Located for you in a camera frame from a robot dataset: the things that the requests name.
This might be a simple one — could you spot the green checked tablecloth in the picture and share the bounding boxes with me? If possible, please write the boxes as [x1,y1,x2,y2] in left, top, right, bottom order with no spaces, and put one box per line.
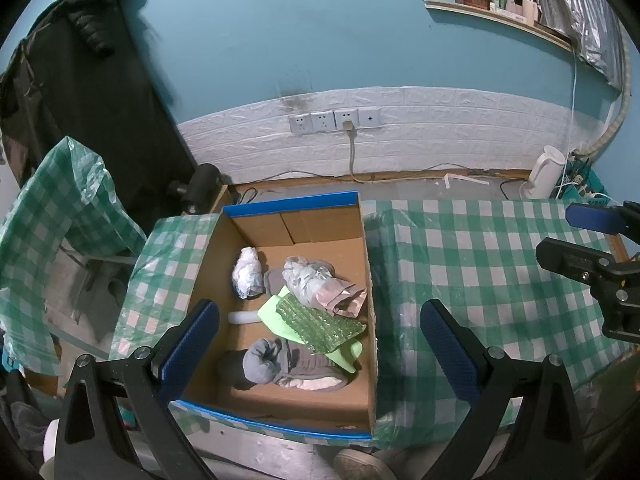
[107,197,632,449]

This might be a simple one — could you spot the grey-brown cloth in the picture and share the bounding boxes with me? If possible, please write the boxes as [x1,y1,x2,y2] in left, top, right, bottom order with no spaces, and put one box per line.
[217,342,352,394]

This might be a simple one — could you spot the black cylinder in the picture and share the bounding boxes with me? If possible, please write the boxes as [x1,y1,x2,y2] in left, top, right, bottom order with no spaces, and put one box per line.
[167,163,224,216]

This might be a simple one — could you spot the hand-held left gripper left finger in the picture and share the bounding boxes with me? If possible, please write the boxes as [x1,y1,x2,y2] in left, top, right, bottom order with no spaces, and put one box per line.
[56,298,221,480]

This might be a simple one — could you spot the wooden wall shelf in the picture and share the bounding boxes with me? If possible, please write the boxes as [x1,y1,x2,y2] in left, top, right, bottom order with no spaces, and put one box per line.
[423,0,577,54]

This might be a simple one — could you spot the grey sock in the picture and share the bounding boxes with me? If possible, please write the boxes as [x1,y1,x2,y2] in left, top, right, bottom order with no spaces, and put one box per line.
[242,337,297,387]

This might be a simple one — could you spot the light green cloth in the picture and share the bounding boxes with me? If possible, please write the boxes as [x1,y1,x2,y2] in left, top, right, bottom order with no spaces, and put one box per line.
[257,285,364,374]

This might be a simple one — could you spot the pinkish plastic bag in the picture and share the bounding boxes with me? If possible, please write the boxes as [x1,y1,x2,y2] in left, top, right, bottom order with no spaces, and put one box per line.
[281,255,369,319]

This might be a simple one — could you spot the black floor cable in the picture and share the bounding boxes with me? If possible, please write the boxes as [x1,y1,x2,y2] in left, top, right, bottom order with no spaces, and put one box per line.
[499,177,532,201]

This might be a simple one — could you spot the thin white cable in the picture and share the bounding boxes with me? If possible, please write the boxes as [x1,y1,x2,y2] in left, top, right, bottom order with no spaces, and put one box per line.
[567,57,582,152]

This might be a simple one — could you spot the blue-rimmed cardboard box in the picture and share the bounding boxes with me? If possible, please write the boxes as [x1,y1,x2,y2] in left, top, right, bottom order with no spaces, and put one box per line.
[169,190,379,442]

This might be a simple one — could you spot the silver foil sheet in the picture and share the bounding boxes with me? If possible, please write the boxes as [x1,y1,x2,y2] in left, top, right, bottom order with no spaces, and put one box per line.
[527,0,627,89]

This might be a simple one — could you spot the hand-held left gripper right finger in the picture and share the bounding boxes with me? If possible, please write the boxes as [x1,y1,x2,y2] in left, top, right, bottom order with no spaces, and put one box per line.
[419,298,586,480]

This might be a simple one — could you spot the white shoe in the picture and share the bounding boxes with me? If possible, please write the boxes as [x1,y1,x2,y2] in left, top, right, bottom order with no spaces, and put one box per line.
[332,447,402,480]

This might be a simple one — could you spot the chair with checked plastic cover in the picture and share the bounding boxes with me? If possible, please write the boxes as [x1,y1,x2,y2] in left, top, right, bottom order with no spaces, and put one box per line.
[0,135,149,377]

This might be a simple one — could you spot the beige plug with cable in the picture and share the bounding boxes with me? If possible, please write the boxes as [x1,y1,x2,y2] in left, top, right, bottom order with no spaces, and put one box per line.
[342,120,367,184]

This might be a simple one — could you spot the beige ribbed hose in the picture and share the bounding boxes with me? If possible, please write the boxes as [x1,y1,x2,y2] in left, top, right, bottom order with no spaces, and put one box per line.
[574,35,632,157]

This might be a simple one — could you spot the white plastic container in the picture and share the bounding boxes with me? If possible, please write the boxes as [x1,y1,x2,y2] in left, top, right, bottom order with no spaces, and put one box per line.
[42,418,64,479]

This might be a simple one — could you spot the teal basket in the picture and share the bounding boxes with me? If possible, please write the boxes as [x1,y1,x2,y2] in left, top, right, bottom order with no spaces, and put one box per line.
[564,159,609,202]

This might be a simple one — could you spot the white electric kettle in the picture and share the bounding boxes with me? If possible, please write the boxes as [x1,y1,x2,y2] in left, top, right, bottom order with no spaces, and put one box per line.
[519,145,569,201]

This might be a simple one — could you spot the white plastic wrap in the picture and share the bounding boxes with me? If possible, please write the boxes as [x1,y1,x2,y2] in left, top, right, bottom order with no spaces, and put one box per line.
[231,246,265,301]

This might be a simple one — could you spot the black hanging jacket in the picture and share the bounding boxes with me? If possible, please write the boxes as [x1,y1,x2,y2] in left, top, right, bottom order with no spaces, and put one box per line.
[0,0,199,222]

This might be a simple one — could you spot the white trunking piece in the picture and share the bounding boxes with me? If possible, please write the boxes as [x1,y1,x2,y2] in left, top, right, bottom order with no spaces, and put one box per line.
[444,172,489,189]

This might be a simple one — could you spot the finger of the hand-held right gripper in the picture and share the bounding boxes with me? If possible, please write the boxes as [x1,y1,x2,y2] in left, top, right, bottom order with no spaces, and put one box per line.
[535,237,640,341]
[565,199,640,236]

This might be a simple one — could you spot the green bubble wrap piece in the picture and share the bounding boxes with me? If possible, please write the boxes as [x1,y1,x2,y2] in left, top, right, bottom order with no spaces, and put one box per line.
[274,293,367,357]

